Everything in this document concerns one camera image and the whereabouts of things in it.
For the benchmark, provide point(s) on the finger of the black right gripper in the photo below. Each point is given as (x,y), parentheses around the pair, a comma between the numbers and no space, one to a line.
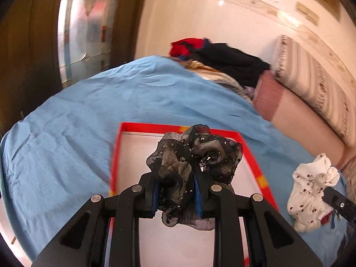
(345,207)

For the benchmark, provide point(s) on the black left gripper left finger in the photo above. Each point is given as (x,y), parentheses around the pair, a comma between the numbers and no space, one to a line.
(104,231)

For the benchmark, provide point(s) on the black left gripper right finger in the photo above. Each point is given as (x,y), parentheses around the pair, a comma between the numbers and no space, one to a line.
(248,230)

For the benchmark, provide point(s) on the white cherry print scrunchie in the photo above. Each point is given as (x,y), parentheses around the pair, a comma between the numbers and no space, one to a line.
(306,204)

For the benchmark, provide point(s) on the black sheer beaded scrunchie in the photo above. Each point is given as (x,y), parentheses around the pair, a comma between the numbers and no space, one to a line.
(184,165)

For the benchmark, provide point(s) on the dark red polka-dot scrunchie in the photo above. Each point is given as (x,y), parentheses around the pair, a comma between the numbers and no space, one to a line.
(329,219)

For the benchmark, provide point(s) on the red bordered white tray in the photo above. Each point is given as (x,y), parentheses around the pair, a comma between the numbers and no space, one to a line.
(180,245)

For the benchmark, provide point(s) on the pink quilted bolster cushion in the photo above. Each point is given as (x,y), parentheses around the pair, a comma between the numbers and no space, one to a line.
(297,120)

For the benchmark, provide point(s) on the striped floral pillow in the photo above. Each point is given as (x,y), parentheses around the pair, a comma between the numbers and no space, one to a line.
(301,73)

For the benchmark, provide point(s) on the black and red clothes pile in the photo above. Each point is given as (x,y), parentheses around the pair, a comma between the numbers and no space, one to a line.
(242,67)

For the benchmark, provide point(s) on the patterned beige scarf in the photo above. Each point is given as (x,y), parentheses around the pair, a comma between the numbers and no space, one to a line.
(211,74)

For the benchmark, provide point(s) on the stained glass door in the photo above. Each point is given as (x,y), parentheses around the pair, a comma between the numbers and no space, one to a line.
(84,37)

